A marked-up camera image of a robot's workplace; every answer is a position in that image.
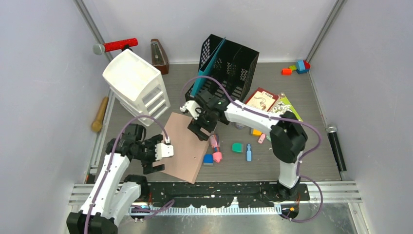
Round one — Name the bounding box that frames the teal folder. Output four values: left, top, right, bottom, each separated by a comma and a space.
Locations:
190, 34, 226, 97

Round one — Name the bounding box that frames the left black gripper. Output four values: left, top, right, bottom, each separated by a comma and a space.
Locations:
133, 135, 165, 174

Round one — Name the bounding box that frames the pink cardboard folder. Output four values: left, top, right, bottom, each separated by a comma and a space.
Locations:
154, 113, 209, 184

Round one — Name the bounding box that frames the red handled microphone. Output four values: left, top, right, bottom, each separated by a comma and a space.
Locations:
92, 38, 138, 55

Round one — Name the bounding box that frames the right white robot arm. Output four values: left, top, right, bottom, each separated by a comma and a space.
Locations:
180, 90, 308, 200

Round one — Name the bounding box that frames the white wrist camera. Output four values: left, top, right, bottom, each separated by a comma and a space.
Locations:
155, 137, 174, 161
180, 100, 202, 119

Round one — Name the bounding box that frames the blue eraser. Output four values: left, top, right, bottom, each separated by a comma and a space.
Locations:
203, 154, 214, 166

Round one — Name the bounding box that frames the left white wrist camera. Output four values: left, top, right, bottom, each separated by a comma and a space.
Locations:
155, 137, 174, 161

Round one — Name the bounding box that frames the red brown book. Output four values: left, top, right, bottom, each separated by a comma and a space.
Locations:
245, 87, 279, 112

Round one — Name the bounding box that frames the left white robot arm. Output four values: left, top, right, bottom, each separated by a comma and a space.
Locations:
66, 124, 174, 234

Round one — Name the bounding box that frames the orange toy block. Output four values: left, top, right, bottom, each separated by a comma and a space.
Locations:
281, 68, 293, 76

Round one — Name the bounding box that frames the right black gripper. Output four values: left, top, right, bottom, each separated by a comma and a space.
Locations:
188, 107, 218, 141

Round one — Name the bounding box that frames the white plastic drawer unit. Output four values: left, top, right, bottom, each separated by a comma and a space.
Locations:
102, 49, 170, 126

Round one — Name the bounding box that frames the green eraser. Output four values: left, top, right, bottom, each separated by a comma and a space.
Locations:
231, 143, 244, 154

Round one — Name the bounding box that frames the brown wooden metronome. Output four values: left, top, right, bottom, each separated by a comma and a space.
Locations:
150, 39, 169, 75

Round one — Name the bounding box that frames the blue red toy block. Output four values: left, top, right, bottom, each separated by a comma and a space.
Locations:
296, 60, 311, 74

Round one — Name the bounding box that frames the black microphone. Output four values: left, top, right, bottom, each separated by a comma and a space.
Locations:
326, 125, 347, 172

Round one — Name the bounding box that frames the clear jar of pins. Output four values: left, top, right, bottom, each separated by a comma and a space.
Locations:
234, 123, 245, 129

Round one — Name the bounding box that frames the green illustrated book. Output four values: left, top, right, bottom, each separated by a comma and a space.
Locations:
270, 93, 302, 121

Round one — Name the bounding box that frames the orange eraser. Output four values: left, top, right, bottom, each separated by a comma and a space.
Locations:
251, 129, 263, 137

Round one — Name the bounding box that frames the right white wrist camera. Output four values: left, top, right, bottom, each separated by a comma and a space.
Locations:
180, 100, 202, 119

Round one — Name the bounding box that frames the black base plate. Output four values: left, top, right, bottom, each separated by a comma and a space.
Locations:
135, 181, 310, 208

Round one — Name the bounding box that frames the black mesh file organizer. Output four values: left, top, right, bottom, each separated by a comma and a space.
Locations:
185, 34, 260, 105

